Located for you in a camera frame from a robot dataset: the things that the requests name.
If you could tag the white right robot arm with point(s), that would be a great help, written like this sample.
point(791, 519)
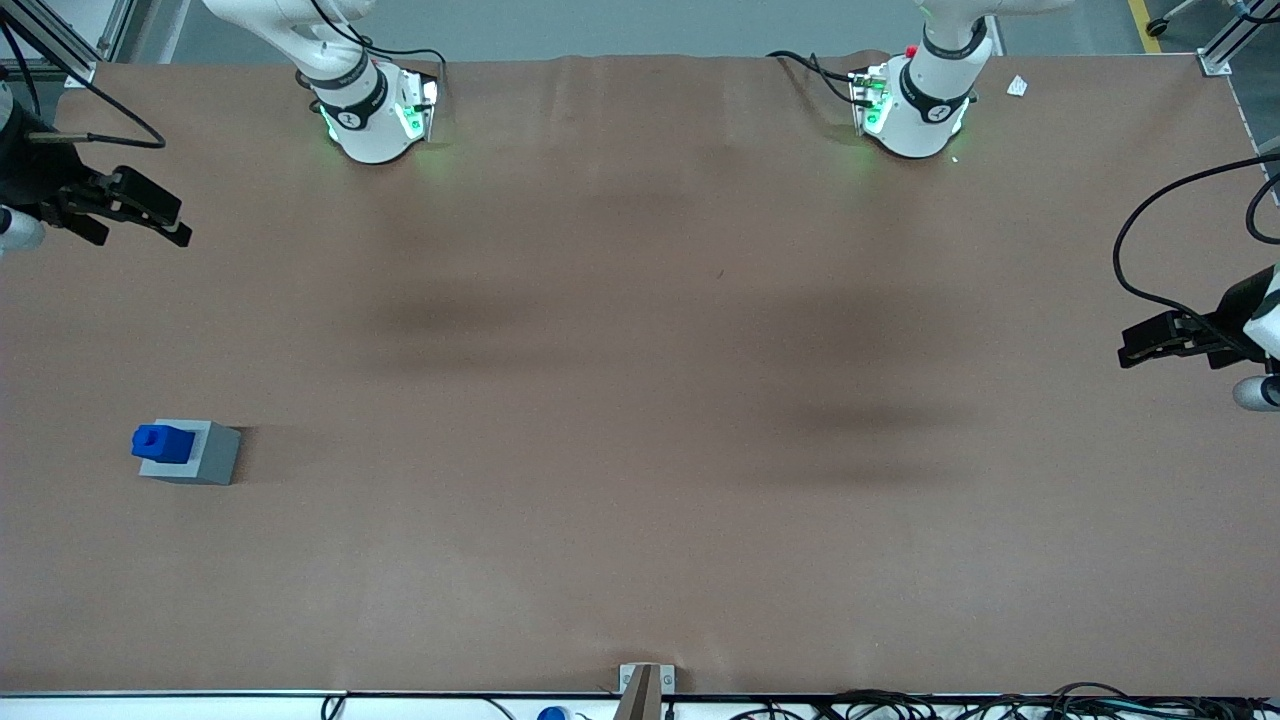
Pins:
point(370, 125)

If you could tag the aluminium frame profile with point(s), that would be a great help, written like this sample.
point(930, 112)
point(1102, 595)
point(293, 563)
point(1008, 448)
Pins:
point(60, 45)
point(1235, 40)

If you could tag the brown camera post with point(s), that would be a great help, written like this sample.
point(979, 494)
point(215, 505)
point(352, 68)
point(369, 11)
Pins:
point(640, 700)

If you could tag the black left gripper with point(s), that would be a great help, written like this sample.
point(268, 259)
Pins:
point(1229, 318)

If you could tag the black caster wheel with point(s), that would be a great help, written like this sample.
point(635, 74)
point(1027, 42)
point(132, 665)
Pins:
point(1160, 27)

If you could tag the small white paper tag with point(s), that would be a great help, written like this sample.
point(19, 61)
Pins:
point(1017, 86)

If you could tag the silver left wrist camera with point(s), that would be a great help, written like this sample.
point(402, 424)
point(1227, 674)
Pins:
point(1255, 393)

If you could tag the blue plastic part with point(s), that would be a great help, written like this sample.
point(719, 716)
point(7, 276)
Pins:
point(165, 447)

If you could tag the gray square base block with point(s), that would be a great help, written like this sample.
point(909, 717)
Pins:
point(217, 455)

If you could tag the gray metal bracket plate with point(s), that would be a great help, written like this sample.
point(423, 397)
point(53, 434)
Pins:
point(666, 678)

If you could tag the brown table mat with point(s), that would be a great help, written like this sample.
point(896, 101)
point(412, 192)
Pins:
point(640, 420)

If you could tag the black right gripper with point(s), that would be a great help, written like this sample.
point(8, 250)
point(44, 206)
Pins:
point(32, 178)

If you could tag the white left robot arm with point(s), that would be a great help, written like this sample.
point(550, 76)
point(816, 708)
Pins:
point(915, 125)

